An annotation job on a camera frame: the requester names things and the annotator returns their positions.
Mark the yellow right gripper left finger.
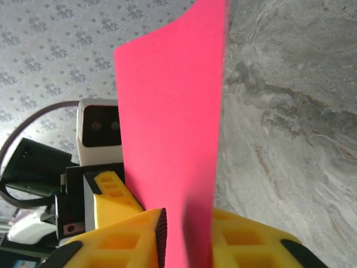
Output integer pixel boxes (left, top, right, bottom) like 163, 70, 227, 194
54, 208, 168, 268

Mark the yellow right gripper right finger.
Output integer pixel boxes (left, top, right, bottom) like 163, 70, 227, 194
210, 208, 329, 268

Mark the pink paper sheet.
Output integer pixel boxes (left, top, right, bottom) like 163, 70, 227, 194
113, 0, 232, 268

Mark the white plastic device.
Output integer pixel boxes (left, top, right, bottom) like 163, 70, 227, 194
7, 214, 59, 243

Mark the dark box with blue label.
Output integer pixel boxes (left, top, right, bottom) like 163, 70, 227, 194
0, 244, 55, 268

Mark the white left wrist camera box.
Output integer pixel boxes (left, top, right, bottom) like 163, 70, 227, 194
76, 98, 124, 168

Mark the black device with cable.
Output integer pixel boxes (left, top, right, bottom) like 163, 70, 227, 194
0, 100, 81, 209

